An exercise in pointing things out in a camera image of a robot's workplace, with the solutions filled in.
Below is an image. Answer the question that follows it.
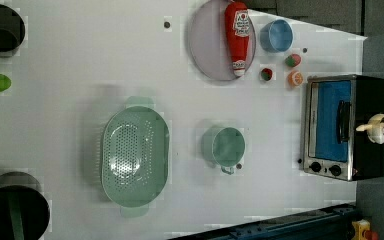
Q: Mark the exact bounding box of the silver toaster oven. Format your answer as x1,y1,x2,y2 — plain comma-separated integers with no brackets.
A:
302,75,384,181

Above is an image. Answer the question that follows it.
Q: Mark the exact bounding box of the green mug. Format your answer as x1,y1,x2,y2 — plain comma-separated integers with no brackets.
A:
201,126,246,175

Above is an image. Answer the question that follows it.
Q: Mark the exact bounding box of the blue metal frame rail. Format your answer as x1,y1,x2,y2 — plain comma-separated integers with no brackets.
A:
171,204,361,240

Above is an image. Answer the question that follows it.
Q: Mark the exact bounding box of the green perforated colander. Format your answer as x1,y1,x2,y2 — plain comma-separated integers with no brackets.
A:
101,96,170,218

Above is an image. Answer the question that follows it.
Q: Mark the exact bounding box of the black cylinder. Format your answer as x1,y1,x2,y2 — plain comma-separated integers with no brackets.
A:
0,172,50,240
0,4,26,52

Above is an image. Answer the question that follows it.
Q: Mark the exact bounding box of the red green plush fruit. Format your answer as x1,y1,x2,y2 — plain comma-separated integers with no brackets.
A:
285,54,302,68

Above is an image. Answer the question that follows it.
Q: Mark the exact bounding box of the yellow red button box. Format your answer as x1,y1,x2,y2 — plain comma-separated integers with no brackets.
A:
352,219,379,240

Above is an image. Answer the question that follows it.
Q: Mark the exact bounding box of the orange slice toy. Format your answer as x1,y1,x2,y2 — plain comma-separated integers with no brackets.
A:
287,70,304,87

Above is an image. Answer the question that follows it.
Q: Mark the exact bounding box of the yellow plush peeled banana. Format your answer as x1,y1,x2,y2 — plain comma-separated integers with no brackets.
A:
356,114,384,144

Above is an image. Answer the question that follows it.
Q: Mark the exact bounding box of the grey round plate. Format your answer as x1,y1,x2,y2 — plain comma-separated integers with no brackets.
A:
188,0,257,81

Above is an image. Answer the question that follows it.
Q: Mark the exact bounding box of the black cylinder top left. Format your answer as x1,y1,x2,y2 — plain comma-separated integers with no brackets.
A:
0,4,26,52

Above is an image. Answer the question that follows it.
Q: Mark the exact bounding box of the blue cup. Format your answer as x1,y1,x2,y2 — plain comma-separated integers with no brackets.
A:
260,19,294,53

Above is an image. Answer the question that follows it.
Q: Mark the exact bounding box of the black cylinder bottom left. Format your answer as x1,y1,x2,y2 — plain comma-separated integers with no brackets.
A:
0,172,50,240

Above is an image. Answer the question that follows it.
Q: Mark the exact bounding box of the red plush ketchup bottle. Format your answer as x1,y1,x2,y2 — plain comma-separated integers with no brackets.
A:
224,1,250,77

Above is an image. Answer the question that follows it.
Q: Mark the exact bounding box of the plush strawberry toy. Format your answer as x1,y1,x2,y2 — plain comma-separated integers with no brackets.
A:
260,68,273,81

